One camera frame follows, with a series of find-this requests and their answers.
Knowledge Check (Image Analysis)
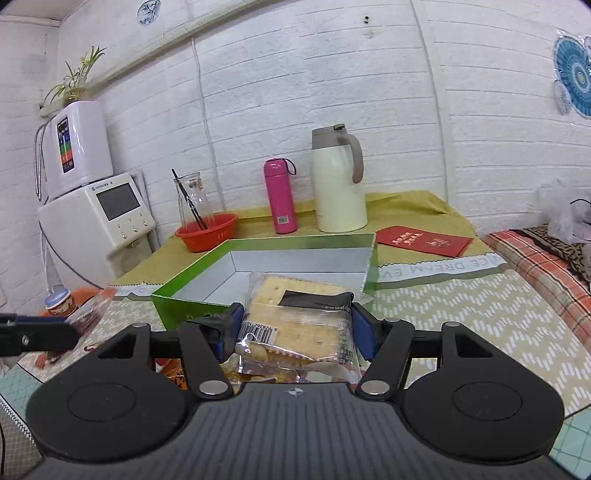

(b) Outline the white water purifier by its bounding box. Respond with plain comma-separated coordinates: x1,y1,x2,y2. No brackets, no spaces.
34,100,115,201

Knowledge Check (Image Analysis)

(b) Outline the beige chevron table cloth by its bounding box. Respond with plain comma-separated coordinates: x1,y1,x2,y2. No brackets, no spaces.
0,258,591,480

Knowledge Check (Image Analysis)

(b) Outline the orange snack packet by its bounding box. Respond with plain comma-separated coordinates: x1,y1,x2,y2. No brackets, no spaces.
154,357,188,391

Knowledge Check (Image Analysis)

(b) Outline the glass carafe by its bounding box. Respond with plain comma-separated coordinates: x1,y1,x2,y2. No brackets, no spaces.
173,172,213,232

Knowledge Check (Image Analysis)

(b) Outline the black straw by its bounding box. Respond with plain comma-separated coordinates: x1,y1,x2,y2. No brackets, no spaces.
172,168,208,230
187,194,208,230

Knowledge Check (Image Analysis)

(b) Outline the brown snack packet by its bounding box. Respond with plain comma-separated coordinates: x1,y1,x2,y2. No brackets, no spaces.
65,295,112,337

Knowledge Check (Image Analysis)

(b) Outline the white dispenser with screen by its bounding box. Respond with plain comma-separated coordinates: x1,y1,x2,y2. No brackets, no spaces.
38,171,158,291

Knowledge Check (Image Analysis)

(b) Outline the clear plastic bag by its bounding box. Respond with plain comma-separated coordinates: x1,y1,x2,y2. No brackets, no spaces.
538,178,591,245

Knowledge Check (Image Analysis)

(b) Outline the cream thermal jug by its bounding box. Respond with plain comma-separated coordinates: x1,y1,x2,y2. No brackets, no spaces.
310,123,369,234

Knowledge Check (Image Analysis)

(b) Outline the red plastic basket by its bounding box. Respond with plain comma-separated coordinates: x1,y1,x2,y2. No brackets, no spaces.
174,213,239,253

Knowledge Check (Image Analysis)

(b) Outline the clear cracker packet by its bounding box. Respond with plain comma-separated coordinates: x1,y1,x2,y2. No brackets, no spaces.
235,271,361,384

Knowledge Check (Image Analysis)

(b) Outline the white wall cable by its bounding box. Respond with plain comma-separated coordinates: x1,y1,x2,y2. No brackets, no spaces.
191,44,228,214

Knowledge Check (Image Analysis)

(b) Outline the pink thermos bottle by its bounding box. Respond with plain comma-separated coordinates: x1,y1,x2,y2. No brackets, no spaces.
263,158,298,235

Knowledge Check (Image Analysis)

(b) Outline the white wall pipe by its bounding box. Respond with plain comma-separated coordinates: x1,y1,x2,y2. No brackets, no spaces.
413,0,450,204

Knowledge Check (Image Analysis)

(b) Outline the potted green plant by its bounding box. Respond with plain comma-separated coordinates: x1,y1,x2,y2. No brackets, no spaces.
39,45,108,116

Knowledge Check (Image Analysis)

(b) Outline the blue capped bottle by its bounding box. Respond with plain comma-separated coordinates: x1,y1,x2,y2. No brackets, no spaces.
45,286,77,319

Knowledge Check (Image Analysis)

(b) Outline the orange plastic tub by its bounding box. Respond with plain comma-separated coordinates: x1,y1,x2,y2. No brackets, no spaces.
69,287,105,311

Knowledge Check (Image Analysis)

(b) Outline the leopard print cloth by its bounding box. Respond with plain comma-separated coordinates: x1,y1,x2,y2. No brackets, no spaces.
524,224,591,282

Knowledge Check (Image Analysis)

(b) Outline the red envelope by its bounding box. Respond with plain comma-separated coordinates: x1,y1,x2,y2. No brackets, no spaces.
376,226,475,258

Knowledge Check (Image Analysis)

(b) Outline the blue white wall plate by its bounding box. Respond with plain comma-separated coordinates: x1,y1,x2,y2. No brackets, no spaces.
137,0,161,26

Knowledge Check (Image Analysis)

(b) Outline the green cardboard box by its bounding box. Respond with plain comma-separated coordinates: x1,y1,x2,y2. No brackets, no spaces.
151,233,379,330

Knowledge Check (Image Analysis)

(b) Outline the blue round wall ornament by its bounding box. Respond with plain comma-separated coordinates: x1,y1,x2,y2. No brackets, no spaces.
553,28,591,118

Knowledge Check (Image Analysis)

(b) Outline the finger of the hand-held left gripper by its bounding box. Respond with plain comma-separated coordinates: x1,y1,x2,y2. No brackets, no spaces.
0,313,79,357

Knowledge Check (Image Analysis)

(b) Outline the olive green tablecloth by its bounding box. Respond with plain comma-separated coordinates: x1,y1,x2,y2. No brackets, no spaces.
113,190,490,296

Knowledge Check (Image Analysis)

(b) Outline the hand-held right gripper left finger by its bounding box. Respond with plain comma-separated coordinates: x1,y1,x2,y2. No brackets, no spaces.
92,302,245,401

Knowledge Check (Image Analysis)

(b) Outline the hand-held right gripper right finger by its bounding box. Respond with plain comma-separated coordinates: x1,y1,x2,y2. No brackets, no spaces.
351,302,498,401

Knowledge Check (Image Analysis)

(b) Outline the plaid blanket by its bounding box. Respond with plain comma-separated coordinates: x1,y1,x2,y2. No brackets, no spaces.
482,226,591,352

